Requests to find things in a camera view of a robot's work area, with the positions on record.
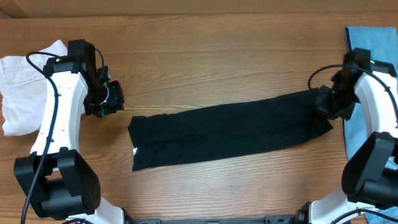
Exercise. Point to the black base frame rail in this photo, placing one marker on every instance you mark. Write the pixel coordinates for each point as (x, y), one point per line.
(211, 221)

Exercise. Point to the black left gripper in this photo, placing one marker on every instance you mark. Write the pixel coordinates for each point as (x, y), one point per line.
(115, 104)

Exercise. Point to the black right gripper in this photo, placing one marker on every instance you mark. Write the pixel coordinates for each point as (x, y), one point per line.
(323, 109)

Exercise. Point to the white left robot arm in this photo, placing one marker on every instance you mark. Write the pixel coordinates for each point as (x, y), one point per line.
(58, 183)

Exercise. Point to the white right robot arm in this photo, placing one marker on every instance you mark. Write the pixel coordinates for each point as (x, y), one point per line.
(367, 185)

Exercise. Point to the black t-shirt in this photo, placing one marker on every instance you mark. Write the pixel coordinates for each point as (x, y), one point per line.
(225, 131)

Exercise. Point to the light blue denim jeans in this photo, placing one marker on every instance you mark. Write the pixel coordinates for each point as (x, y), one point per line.
(382, 42)

